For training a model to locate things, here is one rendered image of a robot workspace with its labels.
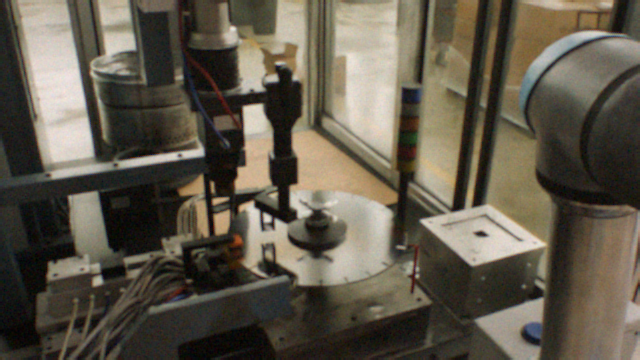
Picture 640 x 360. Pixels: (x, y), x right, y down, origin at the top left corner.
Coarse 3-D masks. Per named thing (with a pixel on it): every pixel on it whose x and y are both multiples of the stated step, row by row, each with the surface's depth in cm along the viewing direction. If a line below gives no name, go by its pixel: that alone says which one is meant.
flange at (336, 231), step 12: (336, 216) 105; (288, 228) 101; (300, 228) 100; (312, 228) 99; (324, 228) 99; (336, 228) 101; (300, 240) 97; (312, 240) 97; (324, 240) 97; (336, 240) 98
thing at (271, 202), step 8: (280, 192) 91; (288, 192) 91; (256, 200) 96; (264, 200) 96; (272, 200) 96; (280, 200) 92; (288, 200) 92; (256, 208) 97; (264, 208) 95; (272, 208) 94; (280, 208) 92; (288, 208) 93; (296, 208) 93; (272, 216) 94; (280, 216) 93; (288, 216) 92; (296, 216) 93; (272, 224) 98
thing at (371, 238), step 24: (312, 192) 115; (336, 192) 116; (240, 216) 106; (264, 216) 106; (360, 216) 107; (384, 216) 107; (264, 240) 99; (288, 240) 99; (360, 240) 99; (384, 240) 99; (264, 264) 92; (288, 264) 92; (312, 264) 92; (336, 264) 92; (360, 264) 92; (384, 264) 92
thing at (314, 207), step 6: (300, 198) 102; (306, 204) 101; (312, 204) 100; (318, 204) 100; (324, 204) 100; (330, 204) 101; (312, 210) 98; (318, 210) 98; (324, 210) 99; (300, 216) 97; (306, 216) 98; (312, 216) 99; (318, 216) 99; (324, 216) 98; (330, 216) 97; (318, 222) 99
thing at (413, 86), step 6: (402, 84) 114; (408, 84) 114; (414, 84) 114; (420, 84) 114; (402, 90) 113; (408, 90) 112; (414, 90) 112; (420, 90) 113; (402, 96) 114; (408, 96) 113; (414, 96) 112; (420, 96) 113
